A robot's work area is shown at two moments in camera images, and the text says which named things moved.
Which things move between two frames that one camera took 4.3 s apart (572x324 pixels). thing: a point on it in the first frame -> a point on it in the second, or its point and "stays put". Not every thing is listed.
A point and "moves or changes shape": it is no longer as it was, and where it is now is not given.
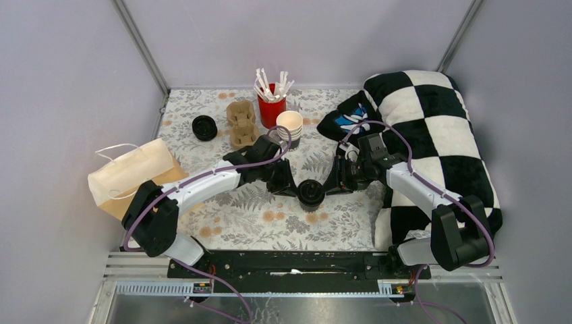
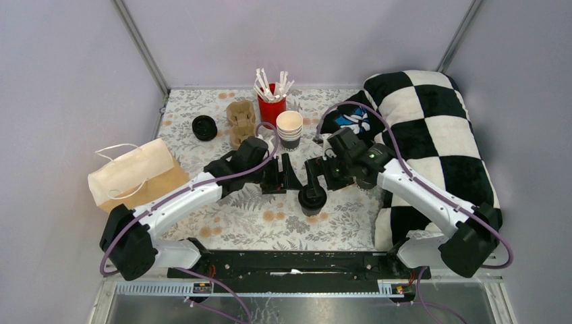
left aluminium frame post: (141, 46) stays put
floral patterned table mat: (210, 127) stays put
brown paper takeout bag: (113, 183) stays put
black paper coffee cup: (310, 208) moves or changes shape
